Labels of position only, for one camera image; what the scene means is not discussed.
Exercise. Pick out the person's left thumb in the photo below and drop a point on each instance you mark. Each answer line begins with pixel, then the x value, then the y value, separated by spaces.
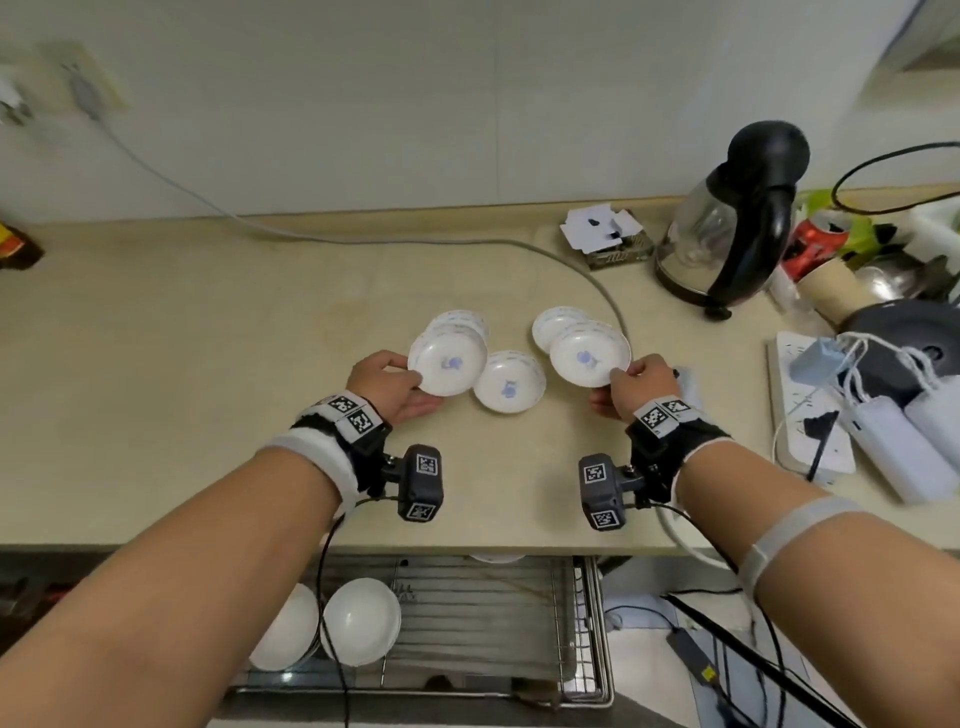
pixel 394 362

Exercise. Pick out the black right wrist mount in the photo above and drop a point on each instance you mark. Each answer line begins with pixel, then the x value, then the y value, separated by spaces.
pixel 667 439

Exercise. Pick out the white bowl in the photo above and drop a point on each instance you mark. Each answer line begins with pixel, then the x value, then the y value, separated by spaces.
pixel 361 621
pixel 289 626

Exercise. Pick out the white forearm band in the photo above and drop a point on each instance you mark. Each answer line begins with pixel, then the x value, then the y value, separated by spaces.
pixel 795 529

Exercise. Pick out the white power strip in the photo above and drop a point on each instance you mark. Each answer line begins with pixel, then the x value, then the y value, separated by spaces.
pixel 799 405

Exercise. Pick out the black power adapter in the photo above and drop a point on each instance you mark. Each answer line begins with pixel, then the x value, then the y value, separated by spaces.
pixel 694 654

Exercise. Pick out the person's right hand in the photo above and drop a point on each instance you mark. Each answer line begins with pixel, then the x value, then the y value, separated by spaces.
pixel 649 386

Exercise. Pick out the small white dish blue print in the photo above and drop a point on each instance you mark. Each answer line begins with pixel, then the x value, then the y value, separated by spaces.
pixel 448 360
pixel 589 352
pixel 553 324
pixel 461 319
pixel 510 384

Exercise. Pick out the brown bottle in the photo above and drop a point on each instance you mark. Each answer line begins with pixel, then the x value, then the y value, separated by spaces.
pixel 16 249

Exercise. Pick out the person's right thumb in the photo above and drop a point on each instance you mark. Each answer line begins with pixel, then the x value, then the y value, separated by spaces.
pixel 637 367

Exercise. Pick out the person's left forearm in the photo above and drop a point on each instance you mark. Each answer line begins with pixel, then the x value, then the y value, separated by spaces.
pixel 172 592

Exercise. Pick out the pale blue charger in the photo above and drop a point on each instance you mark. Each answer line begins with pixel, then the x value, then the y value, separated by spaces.
pixel 819 360

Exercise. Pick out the wall socket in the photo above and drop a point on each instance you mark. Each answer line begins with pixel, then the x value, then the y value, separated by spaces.
pixel 86 79

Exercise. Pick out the small box with white cards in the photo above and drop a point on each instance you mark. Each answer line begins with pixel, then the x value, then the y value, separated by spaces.
pixel 607 232

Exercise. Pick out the black round appliance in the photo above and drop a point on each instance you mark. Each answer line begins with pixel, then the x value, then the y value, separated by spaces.
pixel 900 330

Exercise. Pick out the white left wristband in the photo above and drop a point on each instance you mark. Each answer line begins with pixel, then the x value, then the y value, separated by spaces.
pixel 319 461

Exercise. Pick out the white container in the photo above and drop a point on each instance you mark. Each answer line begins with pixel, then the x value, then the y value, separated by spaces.
pixel 937 229

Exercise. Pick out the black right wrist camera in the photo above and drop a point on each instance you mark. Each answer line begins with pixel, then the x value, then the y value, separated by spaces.
pixel 604 495

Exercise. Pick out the red packet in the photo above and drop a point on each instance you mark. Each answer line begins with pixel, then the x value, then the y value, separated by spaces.
pixel 814 244

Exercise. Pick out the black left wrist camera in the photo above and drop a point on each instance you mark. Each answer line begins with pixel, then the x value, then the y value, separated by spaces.
pixel 420 484

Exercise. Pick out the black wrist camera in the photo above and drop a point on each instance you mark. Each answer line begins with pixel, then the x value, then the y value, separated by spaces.
pixel 420 484
pixel 604 495

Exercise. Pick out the black plug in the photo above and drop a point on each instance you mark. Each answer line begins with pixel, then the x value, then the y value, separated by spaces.
pixel 821 431

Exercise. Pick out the black wrist mount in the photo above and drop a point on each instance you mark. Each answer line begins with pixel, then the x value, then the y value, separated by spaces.
pixel 667 439
pixel 352 431

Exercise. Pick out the person's right forearm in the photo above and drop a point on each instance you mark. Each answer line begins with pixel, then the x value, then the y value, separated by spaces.
pixel 840 600

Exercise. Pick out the white wall plug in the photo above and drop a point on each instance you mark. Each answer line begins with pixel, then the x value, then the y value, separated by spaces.
pixel 13 97

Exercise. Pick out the black left wrist mount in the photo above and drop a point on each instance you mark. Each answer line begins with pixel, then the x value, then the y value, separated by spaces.
pixel 352 431

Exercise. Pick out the white power bank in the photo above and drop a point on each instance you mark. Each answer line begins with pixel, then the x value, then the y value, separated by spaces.
pixel 896 446
pixel 937 412

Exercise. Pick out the metal ladle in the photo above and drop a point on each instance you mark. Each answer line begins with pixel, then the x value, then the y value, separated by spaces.
pixel 896 274

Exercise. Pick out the brown paper cup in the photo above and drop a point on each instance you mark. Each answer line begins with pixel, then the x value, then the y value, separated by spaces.
pixel 829 289

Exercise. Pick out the person's left hand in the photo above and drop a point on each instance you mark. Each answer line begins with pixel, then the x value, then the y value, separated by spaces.
pixel 382 386

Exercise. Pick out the green packet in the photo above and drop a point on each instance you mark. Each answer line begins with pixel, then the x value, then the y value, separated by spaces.
pixel 866 232

